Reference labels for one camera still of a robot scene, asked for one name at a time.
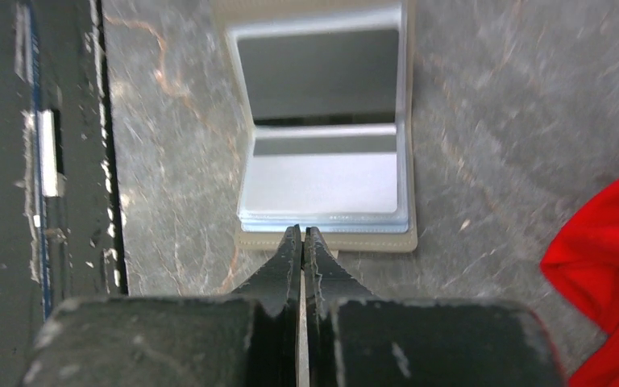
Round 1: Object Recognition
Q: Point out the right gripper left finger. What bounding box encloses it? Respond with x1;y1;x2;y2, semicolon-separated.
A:
21;227;303;386

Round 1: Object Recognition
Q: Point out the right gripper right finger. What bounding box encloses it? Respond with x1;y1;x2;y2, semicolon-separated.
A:
303;227;566;386

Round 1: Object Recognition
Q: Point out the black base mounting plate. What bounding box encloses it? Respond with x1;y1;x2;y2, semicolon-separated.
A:
0;1;127;386

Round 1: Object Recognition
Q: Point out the red kung fu t-shirt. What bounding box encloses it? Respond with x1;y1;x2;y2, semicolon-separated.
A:
540;179;619;386

